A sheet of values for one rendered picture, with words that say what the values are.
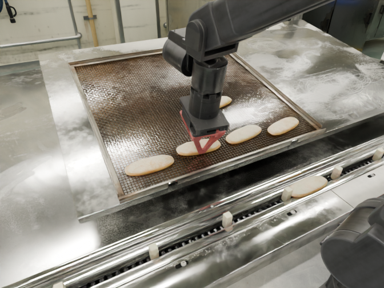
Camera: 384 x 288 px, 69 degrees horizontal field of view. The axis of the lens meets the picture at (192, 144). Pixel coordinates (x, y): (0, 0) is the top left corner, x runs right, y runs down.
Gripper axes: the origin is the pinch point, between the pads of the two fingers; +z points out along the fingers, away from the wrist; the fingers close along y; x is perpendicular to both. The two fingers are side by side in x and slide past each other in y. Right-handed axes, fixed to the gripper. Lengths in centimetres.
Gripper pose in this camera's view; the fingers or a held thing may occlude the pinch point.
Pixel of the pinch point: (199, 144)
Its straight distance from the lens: 59.5
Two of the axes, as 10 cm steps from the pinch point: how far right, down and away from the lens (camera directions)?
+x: 9.4, -1.9, 3.0
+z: -0.8, 7.1, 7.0
